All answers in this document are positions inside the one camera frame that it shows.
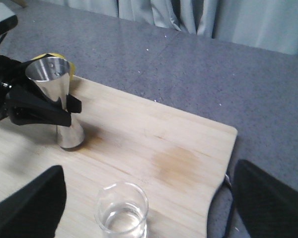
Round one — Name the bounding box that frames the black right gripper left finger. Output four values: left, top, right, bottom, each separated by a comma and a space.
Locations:
0, 165, 66, 238

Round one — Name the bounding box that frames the grey curtain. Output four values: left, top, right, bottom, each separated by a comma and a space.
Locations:
39, 0, 298, 57

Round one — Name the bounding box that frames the black cutting board handle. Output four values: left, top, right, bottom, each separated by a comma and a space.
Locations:
223, 171, 236, 238

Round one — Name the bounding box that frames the yellow lemon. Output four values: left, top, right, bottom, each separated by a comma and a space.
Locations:
31, 53, 75, 81

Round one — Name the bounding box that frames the wooden cutting board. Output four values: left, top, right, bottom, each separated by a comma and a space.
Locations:
0, 77, 237, 238

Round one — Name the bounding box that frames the silver double jigger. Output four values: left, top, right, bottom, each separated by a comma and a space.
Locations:
25, 56, 85, 150

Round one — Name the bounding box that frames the clear glass beaker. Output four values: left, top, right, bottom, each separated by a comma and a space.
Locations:
94, 182, 149, 238

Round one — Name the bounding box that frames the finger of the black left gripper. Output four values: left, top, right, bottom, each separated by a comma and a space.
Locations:
67, 94, 82, 114

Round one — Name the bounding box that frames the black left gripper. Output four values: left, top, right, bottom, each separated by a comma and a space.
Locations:
0, 55, 72, 127

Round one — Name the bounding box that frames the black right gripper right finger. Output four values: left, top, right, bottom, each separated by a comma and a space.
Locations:
232, 160, 298, 238

